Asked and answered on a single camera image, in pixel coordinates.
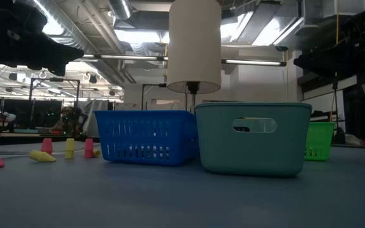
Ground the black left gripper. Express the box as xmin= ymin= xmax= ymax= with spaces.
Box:
xmin=0 ymin=0 xmax=85 ymax=77

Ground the blue plastic basket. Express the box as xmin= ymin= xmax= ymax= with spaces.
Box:
xmin=93 ymin=110 xmax=200 ymax=167

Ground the teal plastic bin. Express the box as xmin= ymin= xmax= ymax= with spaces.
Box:
xmin=194 ymin=101 xmax=313 ymax=177

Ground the person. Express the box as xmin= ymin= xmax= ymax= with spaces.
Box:
xmin=54 ymin=106 xmax=90 ymax=136
xmin=0 ymin=110 xmax=18 ymax=133

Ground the grey cloth cover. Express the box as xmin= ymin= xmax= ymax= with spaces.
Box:
xmin=81 ymin=100 xmax=110 ymax=137

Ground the fluorescent tube light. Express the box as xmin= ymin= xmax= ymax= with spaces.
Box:
xmin=222 ymin=59 xmax=288 ymax=68

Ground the green plastic basket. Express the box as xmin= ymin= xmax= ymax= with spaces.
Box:
xmin=304 ymin=122 xmax=336 ymax=162

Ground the white cylindrical lamp shade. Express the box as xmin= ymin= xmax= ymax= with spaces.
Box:
xmin=166 ymin=0 xmax=223 ymax=111

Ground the black gantry frame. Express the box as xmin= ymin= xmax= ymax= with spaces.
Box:
xmin=29 ymin=77 xmax=81 ymax=110

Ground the yellow hanging cord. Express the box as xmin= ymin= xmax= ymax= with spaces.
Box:
xmin=329 ymin=0 xmax=341 ymax=123

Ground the black metal frame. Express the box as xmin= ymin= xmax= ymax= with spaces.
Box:
xmin=140 ymin=82 xmax=168 ymax=110

